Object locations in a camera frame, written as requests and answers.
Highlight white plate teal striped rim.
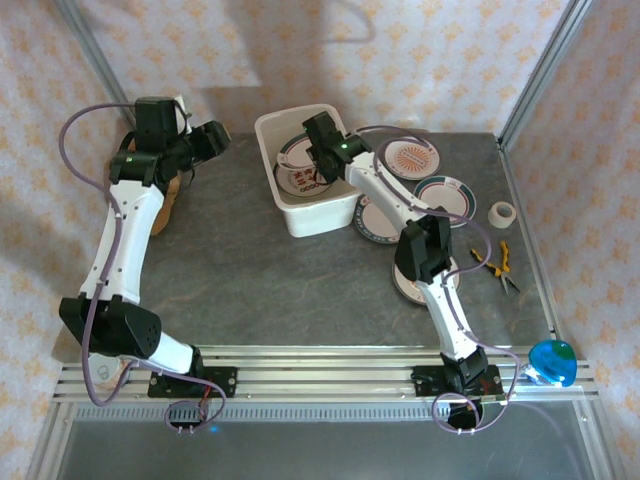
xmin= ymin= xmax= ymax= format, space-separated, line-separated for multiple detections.
xmin=276 ymin=132 xmax=321 ymax=169

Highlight white plate red characters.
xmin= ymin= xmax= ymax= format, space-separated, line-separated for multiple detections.
xmin=273 ymin=162 xmax=334 ymax=197

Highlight white plate dark lettered rim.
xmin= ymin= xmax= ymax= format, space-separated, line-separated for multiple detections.
xmin=352 ymin=194 xmax=409 ymax=246

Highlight orange sunburst print plate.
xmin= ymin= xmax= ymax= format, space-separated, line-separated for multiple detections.
xmin=382 ymin=138 xmax=442 ymax=181
xmin=391 ymin=259 xmax=461 ymax=307

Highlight white plastic bin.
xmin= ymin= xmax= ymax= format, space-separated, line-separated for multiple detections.
xmin=253 ymin=103 xmax=369 ymax=239

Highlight brown plush toy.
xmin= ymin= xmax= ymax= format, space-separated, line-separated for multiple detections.
xmin=122 ymin=134 xmax=184 ymax=236

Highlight white plate broad teal rim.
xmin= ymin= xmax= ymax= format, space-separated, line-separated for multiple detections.
xmin=413 ymin=174 xmax=477 ymax=230

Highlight beige tape roll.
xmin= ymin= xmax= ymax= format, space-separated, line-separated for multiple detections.
xmin=487 ymin=201 xmax=518 ymax=230

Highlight white pull tab can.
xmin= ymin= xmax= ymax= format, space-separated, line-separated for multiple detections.
xmin=82 ymin=352 xmax=126 ymax=391

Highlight grey metal front panel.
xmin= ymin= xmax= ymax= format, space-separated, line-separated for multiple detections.
xmin=29 ymin=399 xmax=621 ymax=480

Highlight blue green plastic object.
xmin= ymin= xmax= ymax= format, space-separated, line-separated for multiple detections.
xmin=528 ymin=339 xmax=579 ymax=389

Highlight aluminium frame post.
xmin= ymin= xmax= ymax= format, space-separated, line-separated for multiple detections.
xmin=497 ymin=0 xmax=596 ymax=151
xmin=53 ymin=0 xmax=146 ymax=135

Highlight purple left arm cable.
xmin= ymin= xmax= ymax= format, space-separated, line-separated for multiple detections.
xmin=59 ymin=102 xmax=229 ymax=407

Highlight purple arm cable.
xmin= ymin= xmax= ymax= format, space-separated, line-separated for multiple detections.
xmin=354 ymin=124 xmax=521 ymax=436
xmin=59 ymin=102 xmax=229 ymax=407

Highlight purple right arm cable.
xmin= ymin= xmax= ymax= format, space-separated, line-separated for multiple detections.
xmin=354 ymin=124 xmax=521 ymax=436

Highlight yellow black handled pliers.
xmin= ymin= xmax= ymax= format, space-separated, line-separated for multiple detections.
xmin=468 ymin=240 xmax=521 ymax=295

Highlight aluminium table side rail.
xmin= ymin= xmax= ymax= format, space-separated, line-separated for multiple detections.
xmin=497 ymin=142 xmax=559 ymax=336

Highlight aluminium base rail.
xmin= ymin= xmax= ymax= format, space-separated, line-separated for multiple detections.
xmin=52 ymin=344 xmax=599 ymax=404

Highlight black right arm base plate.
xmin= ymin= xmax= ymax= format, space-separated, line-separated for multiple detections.
xmin=412 ymin=364 xmax=503 ymax=401

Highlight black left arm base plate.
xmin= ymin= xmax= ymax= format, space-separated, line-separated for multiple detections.
xmin=147 ymin=366 xmax=239 ymax=400

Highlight small black cable hub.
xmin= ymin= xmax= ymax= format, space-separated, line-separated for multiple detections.
xmin=164 ymin=399 xmax=211 ymax=434
xmin=447 ymin=399 xmax=486 ymax=434

